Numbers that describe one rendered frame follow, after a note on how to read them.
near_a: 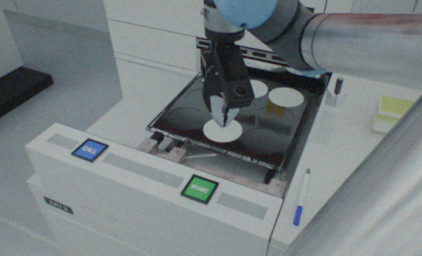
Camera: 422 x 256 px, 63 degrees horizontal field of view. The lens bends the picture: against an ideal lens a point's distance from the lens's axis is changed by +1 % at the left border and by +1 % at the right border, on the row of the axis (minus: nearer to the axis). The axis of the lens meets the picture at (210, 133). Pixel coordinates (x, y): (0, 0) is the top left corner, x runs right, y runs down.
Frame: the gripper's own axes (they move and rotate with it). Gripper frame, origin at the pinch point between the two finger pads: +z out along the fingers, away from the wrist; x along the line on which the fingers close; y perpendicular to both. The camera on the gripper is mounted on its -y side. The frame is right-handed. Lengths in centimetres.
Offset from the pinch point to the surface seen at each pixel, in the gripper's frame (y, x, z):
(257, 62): 38.2, -20.6, 8.4
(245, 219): -19.7, 0.9, 5.7
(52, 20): 313, 97, 94
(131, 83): 71, 21, 30
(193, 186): -10.8, 8.5, 5.4
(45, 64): 238, 97, 103
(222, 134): 10.4, -2.4, 11.9
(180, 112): 22.1, 6.6, 12.1
